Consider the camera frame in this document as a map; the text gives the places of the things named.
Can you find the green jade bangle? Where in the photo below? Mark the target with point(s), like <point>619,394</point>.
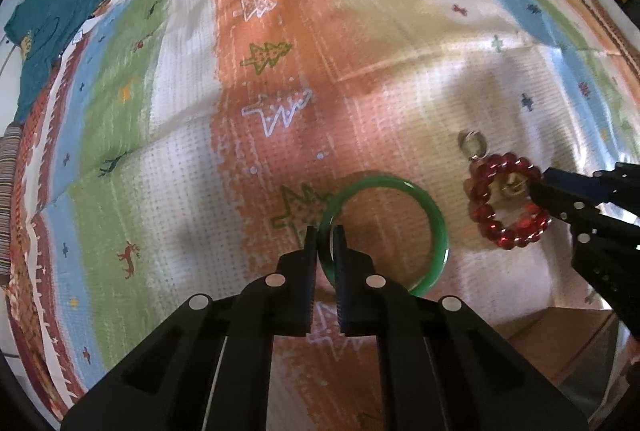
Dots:
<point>439,232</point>

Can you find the colourful striped bed cover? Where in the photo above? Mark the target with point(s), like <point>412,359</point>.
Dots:
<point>250,111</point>

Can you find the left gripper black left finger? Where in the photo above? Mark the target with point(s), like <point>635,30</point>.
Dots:
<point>295,298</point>

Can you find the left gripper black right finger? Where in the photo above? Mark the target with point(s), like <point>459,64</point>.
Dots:
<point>355,300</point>

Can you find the brown cardboard box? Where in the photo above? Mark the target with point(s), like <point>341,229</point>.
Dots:
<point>560,341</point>

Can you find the teal cloth garment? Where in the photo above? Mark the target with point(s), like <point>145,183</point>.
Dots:
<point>42,29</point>

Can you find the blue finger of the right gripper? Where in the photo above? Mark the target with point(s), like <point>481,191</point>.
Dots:
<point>572,202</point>
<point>575,178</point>

